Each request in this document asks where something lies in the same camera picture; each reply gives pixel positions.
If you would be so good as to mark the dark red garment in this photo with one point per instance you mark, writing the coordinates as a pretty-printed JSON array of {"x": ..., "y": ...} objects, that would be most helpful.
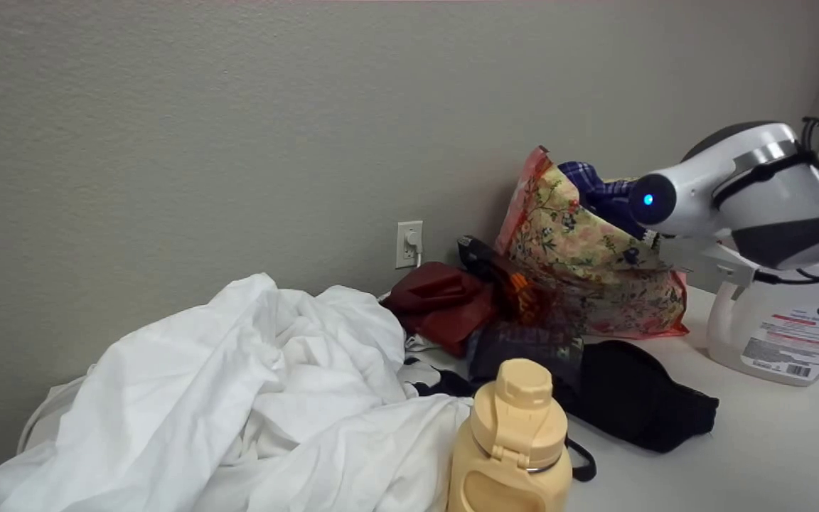
[{"x": 439, "y": 302}]

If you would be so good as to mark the floral pink laundry bag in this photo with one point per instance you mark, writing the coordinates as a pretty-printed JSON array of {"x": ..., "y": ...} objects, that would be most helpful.
[{"x": 589, "y": 267}]

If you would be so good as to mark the dark purple garment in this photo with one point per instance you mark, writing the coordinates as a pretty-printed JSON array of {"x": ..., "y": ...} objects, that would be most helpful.
[{"x": 525, "y": 346}]

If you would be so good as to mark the tan plastic water bottle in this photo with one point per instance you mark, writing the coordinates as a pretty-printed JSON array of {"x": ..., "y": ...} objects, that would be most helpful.
[{"x": 513, "y": 444}]

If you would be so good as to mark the black garment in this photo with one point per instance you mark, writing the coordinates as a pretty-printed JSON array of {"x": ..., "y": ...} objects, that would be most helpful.
[{"x": 645, "y": 395}]

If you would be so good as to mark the translucent white plastic jug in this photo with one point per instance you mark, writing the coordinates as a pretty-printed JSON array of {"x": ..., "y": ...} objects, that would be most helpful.
[{"x": 789, "y": 329}]

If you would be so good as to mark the white crumpled bed sheet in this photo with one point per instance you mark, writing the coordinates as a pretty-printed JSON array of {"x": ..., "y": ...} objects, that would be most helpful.
[{"x": 220, "y": 409}]

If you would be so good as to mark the blue garment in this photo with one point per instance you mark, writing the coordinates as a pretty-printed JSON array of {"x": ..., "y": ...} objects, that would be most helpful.
[{"x": 604, "y": 196}]

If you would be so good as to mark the black fabric piece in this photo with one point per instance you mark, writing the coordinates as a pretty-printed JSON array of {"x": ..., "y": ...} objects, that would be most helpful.
[{"x": 478, "y": 261}]

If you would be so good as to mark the white wall outlet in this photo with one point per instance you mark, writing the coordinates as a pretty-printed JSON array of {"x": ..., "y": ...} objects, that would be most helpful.
[{"x": 409, "y": 242}]

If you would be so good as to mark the orange patterned garment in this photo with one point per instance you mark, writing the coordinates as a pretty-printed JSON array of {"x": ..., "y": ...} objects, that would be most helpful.
[{"x": 522, "y": 296}]

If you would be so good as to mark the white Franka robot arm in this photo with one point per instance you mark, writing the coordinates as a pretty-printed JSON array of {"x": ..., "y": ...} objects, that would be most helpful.
[{"x": 761, "y": 203}]

